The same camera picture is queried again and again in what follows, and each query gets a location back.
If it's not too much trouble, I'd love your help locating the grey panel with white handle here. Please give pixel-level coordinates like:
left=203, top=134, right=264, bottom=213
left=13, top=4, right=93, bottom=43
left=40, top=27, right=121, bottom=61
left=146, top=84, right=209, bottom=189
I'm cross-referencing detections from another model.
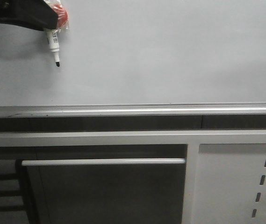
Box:
left=22, top=158, right=186, bottom=224

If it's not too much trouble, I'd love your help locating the white perforated pegboard panel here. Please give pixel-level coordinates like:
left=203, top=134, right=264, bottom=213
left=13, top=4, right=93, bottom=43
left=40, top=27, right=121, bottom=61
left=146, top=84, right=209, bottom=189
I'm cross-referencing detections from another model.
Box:
left=192, top=144, right=266, bottom=224

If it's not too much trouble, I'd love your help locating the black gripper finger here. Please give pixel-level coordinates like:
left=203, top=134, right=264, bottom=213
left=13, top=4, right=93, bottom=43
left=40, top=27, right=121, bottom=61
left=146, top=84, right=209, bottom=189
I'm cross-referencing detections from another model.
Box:
left=0, top=0, right=57, bottom=31

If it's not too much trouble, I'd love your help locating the aluminium whiteboard tray rail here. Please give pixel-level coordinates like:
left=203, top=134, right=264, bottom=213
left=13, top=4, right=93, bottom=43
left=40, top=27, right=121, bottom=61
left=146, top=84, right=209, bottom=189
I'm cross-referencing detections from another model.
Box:
left=0, top=103, right=266, bottom=118

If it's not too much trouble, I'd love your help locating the large whiteboard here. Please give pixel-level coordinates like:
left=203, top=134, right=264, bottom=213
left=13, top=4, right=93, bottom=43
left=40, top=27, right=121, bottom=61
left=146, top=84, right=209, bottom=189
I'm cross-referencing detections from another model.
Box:
left=0, top=0, right=266, bottom=106

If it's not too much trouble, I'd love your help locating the white black-tip whiteboard marker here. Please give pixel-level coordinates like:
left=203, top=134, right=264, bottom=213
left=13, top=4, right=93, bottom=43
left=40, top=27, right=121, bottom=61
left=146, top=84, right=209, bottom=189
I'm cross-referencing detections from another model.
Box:
left=44, top=28, right=60, bottom=67

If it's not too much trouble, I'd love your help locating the red round magnet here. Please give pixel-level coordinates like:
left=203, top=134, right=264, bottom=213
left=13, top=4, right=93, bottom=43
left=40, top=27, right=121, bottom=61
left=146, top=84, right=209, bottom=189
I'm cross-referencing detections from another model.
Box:
left=51, top=3, right=69, bottom=32

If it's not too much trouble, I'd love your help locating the white stand frame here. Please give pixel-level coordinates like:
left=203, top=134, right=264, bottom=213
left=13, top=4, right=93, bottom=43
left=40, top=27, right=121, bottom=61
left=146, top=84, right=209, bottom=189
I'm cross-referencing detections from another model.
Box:
left=0, top=130, right=266, bottom=224

